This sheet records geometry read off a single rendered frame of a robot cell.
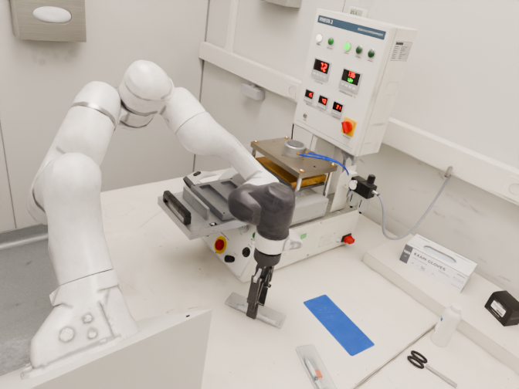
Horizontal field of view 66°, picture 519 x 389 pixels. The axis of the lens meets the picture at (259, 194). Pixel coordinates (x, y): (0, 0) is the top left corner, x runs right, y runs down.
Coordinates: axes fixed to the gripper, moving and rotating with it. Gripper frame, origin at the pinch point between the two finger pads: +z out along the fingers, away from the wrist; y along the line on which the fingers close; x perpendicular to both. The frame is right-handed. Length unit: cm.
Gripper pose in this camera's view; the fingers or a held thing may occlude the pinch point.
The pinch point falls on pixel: (256, 302)
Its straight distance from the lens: 123.4
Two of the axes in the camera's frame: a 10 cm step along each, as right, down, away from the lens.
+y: -4.0, 3.8, -8.3
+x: 9.0, 3.2, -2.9
